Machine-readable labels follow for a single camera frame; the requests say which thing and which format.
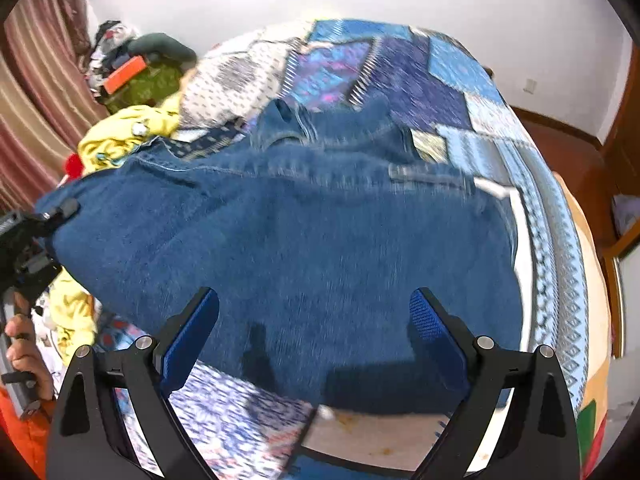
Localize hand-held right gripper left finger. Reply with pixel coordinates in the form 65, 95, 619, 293
46, 286, 221, 480

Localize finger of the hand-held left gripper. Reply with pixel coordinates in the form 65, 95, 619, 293
43, 199, 81, 223

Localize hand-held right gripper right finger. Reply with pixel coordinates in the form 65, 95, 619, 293
409, 286, 582, 480

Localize blue denim jacket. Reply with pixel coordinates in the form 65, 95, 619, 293
32, 97, 523, 416

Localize person's left forearm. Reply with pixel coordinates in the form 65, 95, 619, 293
0, 385, 57, 480

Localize person's left hand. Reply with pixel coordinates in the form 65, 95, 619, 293
4, 299, 56, 402

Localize red plush toy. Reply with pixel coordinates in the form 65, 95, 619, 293
62, 152, 85, 181

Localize yellow cloth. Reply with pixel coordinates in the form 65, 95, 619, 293
77, 97, 182, 177

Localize striped red beige curtain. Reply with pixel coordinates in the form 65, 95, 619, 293
0, 0, 108, 211

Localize orange box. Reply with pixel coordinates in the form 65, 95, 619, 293
105, 55, 147, 96

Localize green patterned cloth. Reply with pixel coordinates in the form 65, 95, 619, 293
102, 62, 184, 114

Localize grey green pillow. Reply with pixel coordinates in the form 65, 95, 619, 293
125, 32, 197, 64

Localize blue patchwork blanket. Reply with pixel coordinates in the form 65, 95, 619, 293
95, 17, 591, 480

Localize wooden door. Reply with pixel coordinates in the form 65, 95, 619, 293
597, 30, 640, 196

